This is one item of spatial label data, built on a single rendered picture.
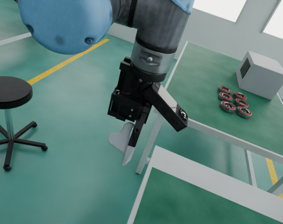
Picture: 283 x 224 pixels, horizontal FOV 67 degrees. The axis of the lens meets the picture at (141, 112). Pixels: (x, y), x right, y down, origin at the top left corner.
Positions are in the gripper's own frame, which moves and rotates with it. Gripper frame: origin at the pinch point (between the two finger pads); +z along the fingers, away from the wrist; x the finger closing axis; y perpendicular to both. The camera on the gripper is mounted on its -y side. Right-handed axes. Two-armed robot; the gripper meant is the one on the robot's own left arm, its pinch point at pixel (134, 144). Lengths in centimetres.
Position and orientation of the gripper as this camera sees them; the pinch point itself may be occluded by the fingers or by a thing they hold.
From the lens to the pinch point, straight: 51.7
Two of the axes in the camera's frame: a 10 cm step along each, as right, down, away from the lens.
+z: -2.6, 7.8, 5.8
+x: -2.2, 5.4, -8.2
